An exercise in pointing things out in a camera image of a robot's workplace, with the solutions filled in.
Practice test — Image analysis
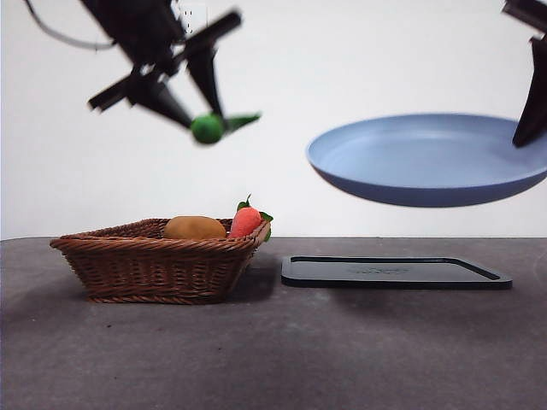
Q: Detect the blue round plate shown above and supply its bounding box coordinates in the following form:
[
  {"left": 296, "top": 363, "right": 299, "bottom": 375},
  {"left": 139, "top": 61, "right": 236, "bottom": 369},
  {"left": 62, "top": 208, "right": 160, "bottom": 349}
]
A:
[{"left": 305, "top": 113, "right": 547, "bottom": 209}]

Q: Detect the yellow-brown potato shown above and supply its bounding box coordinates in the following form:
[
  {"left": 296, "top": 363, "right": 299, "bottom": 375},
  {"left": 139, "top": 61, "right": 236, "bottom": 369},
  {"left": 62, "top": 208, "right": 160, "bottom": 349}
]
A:
[{"left": 163, "top": 215, "right": 227, "bottom": 240}]

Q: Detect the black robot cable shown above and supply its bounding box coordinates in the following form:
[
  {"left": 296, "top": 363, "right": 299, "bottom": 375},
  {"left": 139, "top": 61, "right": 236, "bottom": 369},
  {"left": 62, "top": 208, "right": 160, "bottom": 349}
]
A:
[{"left": 23, "top": 0, "right": 117, "bottom": 51}]

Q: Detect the brown wicker basket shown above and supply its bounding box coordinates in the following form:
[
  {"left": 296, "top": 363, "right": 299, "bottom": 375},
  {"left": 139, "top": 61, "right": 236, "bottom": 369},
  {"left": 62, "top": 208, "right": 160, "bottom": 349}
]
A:
[{"left": 49, "top": 217, "right": 272, "bottom": 305}]

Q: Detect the green pepper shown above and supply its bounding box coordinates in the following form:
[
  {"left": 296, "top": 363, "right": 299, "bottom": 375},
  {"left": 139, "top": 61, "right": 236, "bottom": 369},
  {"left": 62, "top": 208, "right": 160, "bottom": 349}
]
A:
[{"left": 189, "top": 111, "right": 262, "bottom": 147}]

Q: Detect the black rectangular tray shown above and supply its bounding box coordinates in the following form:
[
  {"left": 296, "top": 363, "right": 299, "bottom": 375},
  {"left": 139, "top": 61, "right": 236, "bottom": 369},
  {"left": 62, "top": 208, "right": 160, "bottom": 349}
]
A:
[{"left": 280, "top": 255, "right": 513, "bottom": 291}]

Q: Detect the orange carrot with green leaves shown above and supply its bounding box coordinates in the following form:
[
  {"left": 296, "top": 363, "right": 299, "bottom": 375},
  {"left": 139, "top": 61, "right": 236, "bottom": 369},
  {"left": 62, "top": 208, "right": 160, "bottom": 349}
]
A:
[{"left": 226, "top": 194, "right": 274, "bottom": 244}]

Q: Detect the white wall power socket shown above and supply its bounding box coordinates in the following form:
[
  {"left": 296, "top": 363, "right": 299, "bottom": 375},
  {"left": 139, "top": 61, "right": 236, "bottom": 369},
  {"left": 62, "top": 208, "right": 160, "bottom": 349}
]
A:
[{"left": 178, "top": 3, "right": 209, "bottom": 35}]

